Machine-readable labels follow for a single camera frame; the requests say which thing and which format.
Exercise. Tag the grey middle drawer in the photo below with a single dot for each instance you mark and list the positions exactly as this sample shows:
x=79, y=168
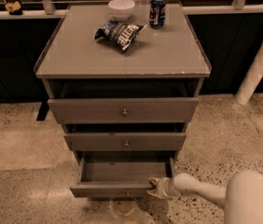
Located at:
x=124, y=141

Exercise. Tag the blue chip bag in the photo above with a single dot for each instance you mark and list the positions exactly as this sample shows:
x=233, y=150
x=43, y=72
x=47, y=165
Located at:
x=120, y=33

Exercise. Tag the grey bottom drawer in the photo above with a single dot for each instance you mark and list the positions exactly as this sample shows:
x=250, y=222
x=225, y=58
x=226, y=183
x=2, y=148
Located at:
x=112, y=174

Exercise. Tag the white bowl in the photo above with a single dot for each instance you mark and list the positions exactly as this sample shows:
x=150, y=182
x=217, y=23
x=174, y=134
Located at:
x=121, y=9

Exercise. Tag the grey top drawer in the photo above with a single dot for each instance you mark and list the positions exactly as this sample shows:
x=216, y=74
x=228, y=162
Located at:
x=123, y=110

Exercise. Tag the grey drawer cabinet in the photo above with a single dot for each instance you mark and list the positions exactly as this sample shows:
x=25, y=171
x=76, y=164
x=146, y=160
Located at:
x=161, y=63

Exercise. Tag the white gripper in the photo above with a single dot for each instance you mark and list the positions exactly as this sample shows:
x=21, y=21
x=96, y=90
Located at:
x=164, y=188

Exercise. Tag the white diagonal post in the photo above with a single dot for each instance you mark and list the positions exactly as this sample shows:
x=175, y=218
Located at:
x=251, y=79

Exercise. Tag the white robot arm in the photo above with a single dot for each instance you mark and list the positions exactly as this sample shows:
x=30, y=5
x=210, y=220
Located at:
x=241, y=199

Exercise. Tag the small yellow black object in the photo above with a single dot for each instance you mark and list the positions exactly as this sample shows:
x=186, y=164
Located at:
x=13, y=8

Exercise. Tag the grey drawer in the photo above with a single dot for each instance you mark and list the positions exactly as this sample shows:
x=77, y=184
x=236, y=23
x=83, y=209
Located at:
x=112, y=174
x=123, y=110
x=124, y=141

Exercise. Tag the blue soda can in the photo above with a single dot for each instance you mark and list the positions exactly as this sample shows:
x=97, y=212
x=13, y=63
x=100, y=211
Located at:
x=157, y=13

